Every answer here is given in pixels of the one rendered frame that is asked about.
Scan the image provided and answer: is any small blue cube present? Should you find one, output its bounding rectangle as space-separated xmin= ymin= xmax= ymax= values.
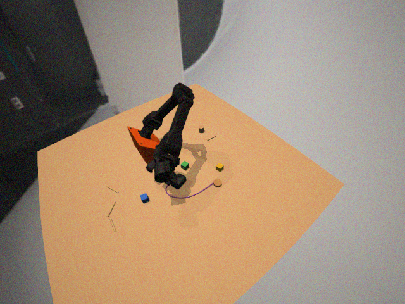
xmin=140 ymin=193 xmax=149 ymax=204

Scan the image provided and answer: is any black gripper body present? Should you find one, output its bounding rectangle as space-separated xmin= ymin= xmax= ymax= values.
xmin=146 ymin=160 xmax=186 ymax=189

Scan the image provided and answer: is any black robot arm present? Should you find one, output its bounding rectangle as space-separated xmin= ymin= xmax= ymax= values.
xmin=138 ymin=83 xmax=195 ymax=183

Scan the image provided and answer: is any round wooden button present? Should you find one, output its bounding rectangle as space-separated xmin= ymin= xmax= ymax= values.
xmin=213 ymin=179 xmax=222 ymax=187

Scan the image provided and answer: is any green block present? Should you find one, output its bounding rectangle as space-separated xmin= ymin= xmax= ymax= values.
xmin=180 ymin=161 xmax=189 ymax=170

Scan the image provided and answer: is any small yellow block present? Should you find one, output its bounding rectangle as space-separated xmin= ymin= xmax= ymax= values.
xmin=216 ymin=163 xmax=224 ymax=172

